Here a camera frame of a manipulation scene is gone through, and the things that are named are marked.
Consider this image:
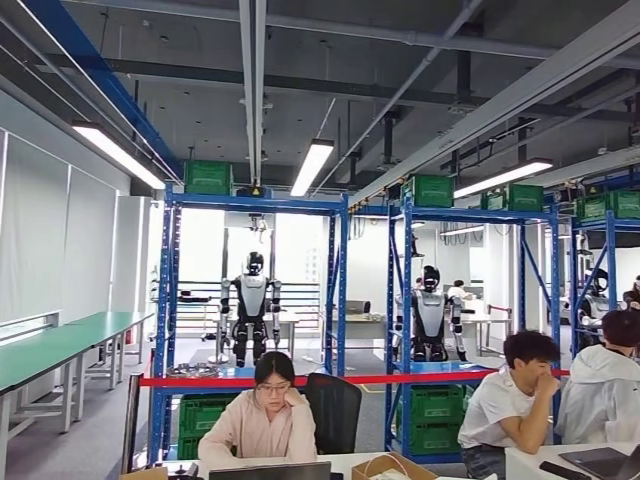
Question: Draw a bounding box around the grey metal part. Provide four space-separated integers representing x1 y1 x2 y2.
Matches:
166 362 222 380

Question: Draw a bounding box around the white black humanoid robot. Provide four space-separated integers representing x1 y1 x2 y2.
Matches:
217 251 283 369
574 268 612 333
393 264 467 364

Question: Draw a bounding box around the pale top desk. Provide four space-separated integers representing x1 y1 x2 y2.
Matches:
159 452 381 480

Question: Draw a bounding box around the shallow brown cardboard box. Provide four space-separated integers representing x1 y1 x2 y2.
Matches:
350 453 439 480

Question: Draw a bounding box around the blue ceiling beam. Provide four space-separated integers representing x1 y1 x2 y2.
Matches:
17 0 183 180

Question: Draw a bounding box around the grey overhead hoist rail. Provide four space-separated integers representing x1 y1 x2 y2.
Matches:
238 0 269 187

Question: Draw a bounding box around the red barrier tape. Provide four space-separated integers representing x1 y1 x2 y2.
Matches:
138 368 571 390

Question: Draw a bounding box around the black smartphone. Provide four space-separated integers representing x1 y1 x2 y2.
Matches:
538 460 597 480

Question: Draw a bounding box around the white table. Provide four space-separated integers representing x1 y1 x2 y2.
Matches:
505 440 640 480

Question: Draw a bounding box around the blue steel shelving rack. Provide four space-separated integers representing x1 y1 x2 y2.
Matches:
568 210 640 362
383 197 562 460
149 187 349 466

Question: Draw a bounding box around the green plastic crate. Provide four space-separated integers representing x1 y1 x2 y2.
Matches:
178 394 239 439
177 437 202 462
574 192 610 222
408 384 467 427
401 174 455 209
608 190 640 221
183 160 234 197
480 188 509 213
395 422 463 457
507 184 545 213

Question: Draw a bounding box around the grey barrier post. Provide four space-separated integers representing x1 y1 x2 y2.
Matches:
119 372 144 476

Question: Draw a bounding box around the long ceiling light bar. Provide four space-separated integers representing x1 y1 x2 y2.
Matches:
452 157 555 200
71 121 167 192
290 138 335 199

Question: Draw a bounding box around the black office chair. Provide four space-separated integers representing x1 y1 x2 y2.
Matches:
304 372 363 457

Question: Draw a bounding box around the green top long table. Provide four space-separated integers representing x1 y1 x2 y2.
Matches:
65 311 156 386
0 323 109 480

